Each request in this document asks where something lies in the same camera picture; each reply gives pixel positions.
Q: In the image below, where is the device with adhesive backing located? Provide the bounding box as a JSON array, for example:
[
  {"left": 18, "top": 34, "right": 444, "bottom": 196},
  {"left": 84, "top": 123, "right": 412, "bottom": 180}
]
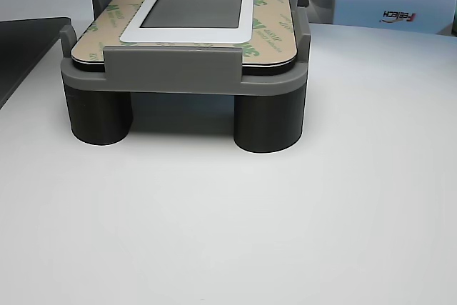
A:
[{"left": 71, "top": 0, "right": 298, "bottom": 70}]

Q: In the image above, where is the grey fixture stand with legs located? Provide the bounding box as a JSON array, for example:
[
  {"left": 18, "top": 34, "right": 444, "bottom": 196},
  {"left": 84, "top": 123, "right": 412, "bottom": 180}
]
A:
[{"left": 59, "top": 0, "right": 312, "bottom": 158}]

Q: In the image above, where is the white panel with grey screen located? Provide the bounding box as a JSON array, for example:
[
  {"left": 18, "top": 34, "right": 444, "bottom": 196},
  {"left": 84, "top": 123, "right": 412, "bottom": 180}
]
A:
[{"left": 70, "top": 0, "right": 298, "bottom": 76}]

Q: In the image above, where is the white cardboard box red logo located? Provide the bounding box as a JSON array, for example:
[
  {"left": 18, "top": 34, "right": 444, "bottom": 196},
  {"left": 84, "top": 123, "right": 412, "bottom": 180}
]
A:
[{"left": 306, "top": 0, "right": 457, "bottom": 38}]

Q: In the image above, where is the dark grey flat tray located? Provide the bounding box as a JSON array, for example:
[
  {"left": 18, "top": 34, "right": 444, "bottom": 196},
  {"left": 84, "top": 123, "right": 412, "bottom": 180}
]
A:
[{"left": 0, "top": 16, "right": 72, "bottom": 109}]

